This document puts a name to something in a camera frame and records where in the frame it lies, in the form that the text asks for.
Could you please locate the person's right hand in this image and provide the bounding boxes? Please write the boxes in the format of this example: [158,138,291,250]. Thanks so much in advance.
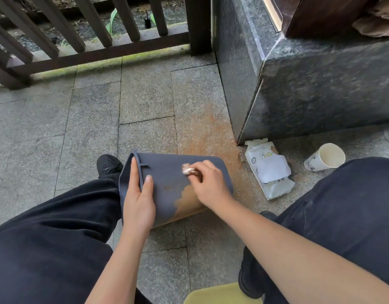
[186,160,236,212]

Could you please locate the person's left hand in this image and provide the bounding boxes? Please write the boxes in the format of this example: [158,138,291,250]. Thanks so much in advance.
[121,156,156,241]

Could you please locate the dark blue plastic bin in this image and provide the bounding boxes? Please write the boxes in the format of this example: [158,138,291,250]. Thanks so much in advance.
[118,150,234,229]

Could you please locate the white wet wipes packet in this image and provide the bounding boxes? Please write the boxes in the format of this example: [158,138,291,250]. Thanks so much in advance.
[244,138,296,201]

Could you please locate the person's left forearm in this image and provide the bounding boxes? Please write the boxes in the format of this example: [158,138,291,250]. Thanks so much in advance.
[85,231,150,304]

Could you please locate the person's right forearm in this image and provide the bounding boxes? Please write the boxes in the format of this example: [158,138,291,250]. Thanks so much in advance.
[213,199,389,304]

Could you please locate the person's black left shoe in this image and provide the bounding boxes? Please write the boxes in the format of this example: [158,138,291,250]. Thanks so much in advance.
[96,154,124,179]

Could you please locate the person's black trousers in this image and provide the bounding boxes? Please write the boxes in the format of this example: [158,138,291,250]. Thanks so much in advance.
[0,156,389,304]

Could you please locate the yellow stool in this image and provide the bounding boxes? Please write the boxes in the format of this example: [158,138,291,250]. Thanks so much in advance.
[184,282,264,304]

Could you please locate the white paper cup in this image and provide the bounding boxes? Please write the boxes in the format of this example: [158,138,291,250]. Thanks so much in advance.
[304,142,346,172]

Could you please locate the grey granite plinth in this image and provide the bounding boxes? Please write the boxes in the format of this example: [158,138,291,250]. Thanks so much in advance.
[210,0,389,145]

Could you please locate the dark wooden railing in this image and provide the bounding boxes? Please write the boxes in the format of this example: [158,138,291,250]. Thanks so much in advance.
[0,0,213,90]

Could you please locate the brass trim strip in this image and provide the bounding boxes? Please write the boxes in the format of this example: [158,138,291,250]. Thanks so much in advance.
[261,0,283,33]

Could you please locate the green plants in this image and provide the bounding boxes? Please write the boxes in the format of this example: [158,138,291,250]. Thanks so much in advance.
[105,8,156,37]

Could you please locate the brown wooden pillar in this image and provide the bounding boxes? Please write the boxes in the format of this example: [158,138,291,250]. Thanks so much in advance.
[261,0,389,38]

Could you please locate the crumpled brown paper bag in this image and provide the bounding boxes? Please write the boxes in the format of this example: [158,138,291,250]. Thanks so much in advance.
[352,0,389,38]

